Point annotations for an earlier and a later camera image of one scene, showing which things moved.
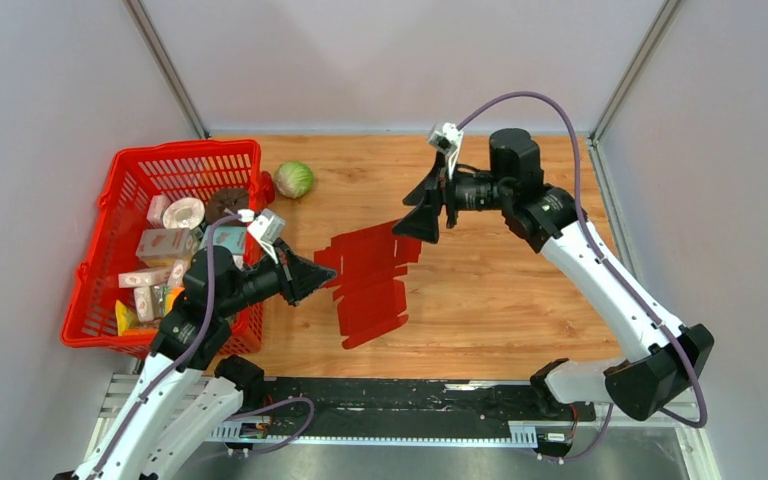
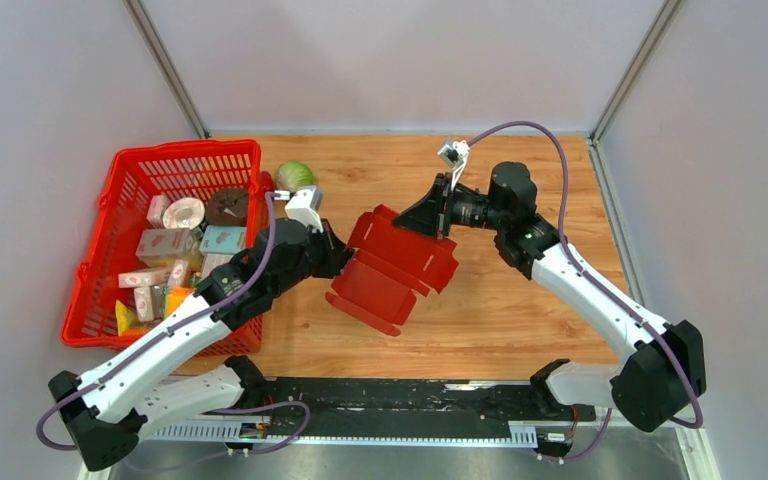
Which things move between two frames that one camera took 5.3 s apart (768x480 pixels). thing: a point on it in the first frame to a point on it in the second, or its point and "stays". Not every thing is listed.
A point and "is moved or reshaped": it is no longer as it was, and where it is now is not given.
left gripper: [298, 278] to [336, 252]
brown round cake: [234, 199] stays
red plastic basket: [190, 170] stays
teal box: [233, 238] stays
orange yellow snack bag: [127, 322] stays
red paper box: [366, 263] is moved or reshaped
